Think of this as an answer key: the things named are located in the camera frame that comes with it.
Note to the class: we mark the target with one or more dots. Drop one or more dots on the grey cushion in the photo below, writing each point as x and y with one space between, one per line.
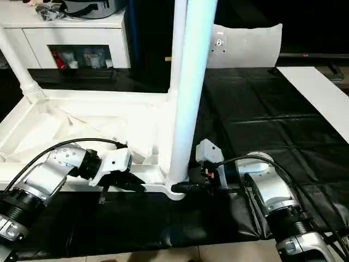
245 46

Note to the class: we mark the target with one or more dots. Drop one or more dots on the white plastic table leg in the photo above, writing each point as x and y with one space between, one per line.
178 41
16 65
193 68

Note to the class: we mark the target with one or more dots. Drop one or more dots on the white low table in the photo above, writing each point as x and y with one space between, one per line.
319 90

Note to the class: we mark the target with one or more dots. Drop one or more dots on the thin black bar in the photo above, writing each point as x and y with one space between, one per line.
313 55

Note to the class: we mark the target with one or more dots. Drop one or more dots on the white cup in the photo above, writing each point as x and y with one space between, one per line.
73 64
94 61
109 63

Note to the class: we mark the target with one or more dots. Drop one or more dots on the white cabinet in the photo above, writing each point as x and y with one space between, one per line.
68 35

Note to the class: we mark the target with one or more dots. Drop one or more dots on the black table mat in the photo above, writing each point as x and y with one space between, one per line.
259 95

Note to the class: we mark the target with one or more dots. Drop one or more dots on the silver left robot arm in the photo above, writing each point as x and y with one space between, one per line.
43 174

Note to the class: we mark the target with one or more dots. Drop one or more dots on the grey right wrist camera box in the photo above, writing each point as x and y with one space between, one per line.
210 150

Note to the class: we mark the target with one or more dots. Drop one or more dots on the white plastic table top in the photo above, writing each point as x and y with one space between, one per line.
95 94

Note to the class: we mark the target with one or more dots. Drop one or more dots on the grey bag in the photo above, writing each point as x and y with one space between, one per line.
92 9

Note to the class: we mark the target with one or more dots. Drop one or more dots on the black sofa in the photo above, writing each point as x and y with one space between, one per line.
313 21

